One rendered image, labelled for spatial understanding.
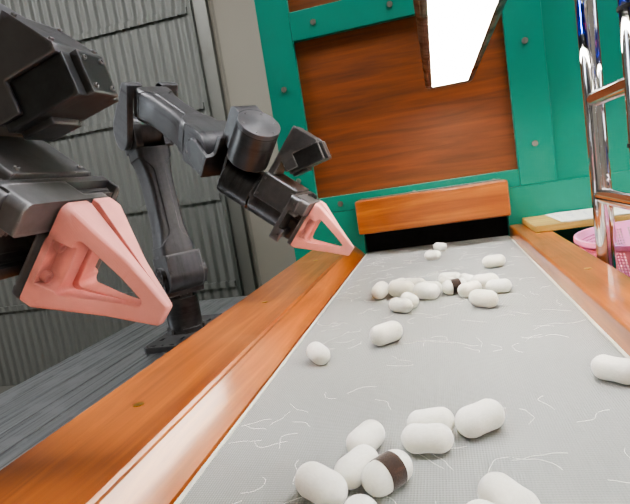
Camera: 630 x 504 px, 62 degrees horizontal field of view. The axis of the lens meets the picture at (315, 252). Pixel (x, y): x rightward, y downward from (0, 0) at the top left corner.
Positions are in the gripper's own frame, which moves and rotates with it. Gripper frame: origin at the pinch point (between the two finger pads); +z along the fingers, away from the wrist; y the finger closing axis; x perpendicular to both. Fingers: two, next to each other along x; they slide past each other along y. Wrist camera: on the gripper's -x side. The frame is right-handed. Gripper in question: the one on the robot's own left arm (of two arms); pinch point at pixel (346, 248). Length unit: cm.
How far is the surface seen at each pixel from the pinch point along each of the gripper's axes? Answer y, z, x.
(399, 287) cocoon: 0.5, 8.9, 0.8
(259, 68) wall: 184, -94, -10
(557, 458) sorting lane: -40.3, 19.1, -5.5
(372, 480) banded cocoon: -44.4, 10.7, -0.2
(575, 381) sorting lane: -29.9, 21.5, -7.6
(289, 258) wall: 185, -35, 62
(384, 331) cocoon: -19.2, 8.9, 0.7
